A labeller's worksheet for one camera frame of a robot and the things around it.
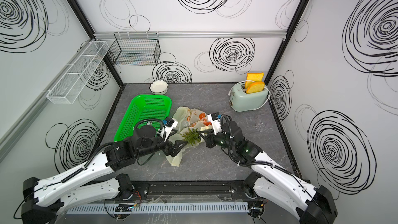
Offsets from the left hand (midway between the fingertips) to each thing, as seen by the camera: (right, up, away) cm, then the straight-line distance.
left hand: (182, 137), depth 67 cm
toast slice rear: (+43, +30, +29) cm, 60 cm away
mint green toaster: (+34, +15, +31) cm, 48 cm away
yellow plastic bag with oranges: (+2, +3, +19) cm, 20 cm away
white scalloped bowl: (-24, +25, +50) cm, 61 cm away
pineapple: (+4, -3, +11) cm, 12 cm away
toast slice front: (+41, +24, +24) cm, 53 cm away
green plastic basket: (-33, +11, +37) cm, 50 cm away
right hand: (+8, 0, +4) cm, 9 cm away
